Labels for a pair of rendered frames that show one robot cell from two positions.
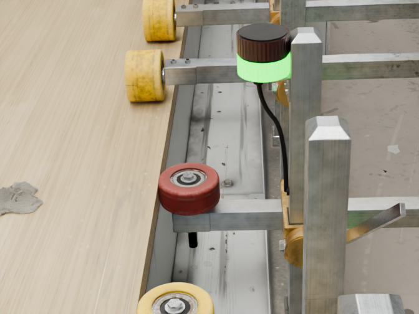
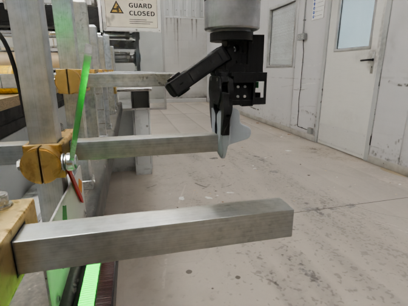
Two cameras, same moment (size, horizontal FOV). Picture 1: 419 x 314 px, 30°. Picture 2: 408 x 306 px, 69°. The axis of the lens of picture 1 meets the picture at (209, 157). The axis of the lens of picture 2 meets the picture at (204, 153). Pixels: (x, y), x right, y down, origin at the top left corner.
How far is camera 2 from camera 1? 0.63 m
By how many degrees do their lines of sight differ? 21
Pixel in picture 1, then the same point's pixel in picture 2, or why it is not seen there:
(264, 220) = (17, 154)
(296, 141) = (20, 53)
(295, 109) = (14, 17)
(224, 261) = not seen: hidden behind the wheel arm
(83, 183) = not seen: outside the picture
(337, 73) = (107, 82)
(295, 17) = (65, 28)
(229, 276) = not seen: hidden behind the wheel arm
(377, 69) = (133, 79)
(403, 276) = (186, 253)
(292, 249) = (26, 163)
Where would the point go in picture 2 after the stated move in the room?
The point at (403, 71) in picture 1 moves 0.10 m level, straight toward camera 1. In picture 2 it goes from (150, 82) to (143, 84)
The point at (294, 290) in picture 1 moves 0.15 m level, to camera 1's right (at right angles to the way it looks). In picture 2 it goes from (45, 215) to (148, 202)
